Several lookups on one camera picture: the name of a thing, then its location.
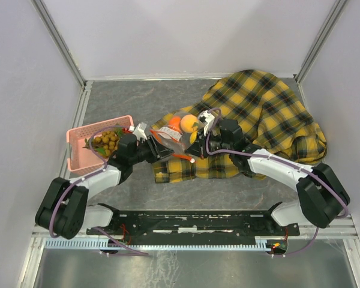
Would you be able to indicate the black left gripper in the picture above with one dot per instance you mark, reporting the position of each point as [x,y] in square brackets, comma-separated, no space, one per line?
[158,150]

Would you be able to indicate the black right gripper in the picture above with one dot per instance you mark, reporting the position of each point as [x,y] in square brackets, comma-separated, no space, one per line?
[202,144]

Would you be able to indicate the clear zip top bag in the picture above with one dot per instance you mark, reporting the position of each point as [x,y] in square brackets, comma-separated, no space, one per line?
[179,142]

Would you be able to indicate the orange-yellow fake peach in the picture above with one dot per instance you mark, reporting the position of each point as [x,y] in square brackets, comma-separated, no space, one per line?
[189,124]

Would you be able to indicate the brown fake longan bunch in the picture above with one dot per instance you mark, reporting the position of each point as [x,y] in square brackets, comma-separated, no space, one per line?
[105,143]

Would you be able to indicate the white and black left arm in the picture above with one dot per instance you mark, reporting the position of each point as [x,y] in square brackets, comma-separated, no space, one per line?
[64,210]

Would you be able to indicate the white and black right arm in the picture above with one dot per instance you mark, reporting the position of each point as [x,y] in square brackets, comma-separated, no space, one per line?
[321,196]

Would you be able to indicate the orange fake tangerine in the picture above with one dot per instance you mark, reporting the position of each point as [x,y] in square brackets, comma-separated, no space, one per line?
[175,123]

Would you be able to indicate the yellow plaid shirt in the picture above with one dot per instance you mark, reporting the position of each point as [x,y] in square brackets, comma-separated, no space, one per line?
[270,115]

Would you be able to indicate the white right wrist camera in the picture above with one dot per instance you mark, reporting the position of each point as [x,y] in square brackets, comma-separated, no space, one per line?
[207,119]

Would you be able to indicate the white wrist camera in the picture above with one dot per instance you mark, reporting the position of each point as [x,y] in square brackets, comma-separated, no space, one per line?
[207,119]
[139,131]

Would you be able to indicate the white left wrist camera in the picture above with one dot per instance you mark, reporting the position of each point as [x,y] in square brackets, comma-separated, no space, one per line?
[139,131]

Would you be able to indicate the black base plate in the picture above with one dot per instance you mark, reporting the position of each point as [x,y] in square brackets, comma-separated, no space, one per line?
[196,227]

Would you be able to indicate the light blue cable duct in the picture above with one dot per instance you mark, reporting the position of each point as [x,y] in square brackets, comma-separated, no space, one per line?
[99,243]

